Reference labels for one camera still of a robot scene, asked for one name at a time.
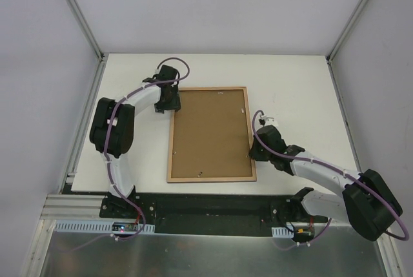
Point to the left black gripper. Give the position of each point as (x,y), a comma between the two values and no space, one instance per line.
(167,106)

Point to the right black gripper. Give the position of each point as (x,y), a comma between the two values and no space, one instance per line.
(258,153)

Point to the blue wooden picture frame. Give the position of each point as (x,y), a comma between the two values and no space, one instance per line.
(209,178)

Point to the brown cardboard backing board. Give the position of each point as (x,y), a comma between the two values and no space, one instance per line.
(211,131)

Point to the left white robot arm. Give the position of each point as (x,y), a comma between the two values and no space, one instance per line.
(112,130)

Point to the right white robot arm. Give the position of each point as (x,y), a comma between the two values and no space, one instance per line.
(362,199)

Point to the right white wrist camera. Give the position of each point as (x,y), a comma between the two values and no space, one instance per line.
(265,120)

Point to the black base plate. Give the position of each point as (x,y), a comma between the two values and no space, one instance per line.
(209,214)

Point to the right white cable duct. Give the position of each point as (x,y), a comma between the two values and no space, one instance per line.
(282,232)

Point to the white cable duct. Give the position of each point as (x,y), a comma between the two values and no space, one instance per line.
(282,232)
(103,227)

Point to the aluminium front rail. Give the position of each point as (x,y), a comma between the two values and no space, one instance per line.
(339,251)

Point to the left aluminium corner post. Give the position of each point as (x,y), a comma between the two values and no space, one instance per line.
(85,28)

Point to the aluminium corner post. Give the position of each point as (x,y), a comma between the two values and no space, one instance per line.
(349,25)
(85,28)

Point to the left white cable duct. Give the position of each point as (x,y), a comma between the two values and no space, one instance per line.
(103,227)

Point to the right aluminium corner post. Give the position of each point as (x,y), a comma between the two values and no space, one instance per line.
(349,25)

